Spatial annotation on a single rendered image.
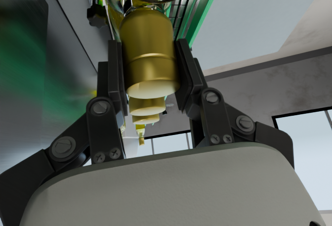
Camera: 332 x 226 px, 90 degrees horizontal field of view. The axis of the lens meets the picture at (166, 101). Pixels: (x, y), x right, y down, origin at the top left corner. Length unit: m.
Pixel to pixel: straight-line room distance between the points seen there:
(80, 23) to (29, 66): 0.28
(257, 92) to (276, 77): 0.39
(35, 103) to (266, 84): 3.28
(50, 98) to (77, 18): 0.22
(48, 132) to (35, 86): 0.10
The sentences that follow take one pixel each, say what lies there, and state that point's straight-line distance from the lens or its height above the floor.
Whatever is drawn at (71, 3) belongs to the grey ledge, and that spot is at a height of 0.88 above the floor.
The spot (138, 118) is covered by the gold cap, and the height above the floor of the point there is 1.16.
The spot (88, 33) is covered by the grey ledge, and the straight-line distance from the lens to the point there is 0.52.
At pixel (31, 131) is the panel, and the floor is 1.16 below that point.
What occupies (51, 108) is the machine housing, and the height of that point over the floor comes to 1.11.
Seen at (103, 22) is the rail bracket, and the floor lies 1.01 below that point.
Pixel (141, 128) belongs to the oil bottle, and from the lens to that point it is 1.06.
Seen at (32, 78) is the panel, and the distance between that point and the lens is 0.23.
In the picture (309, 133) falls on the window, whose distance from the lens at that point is 3.38.
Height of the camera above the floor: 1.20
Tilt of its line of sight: 15 degrees down
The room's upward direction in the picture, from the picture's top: 172 degrees clockwise
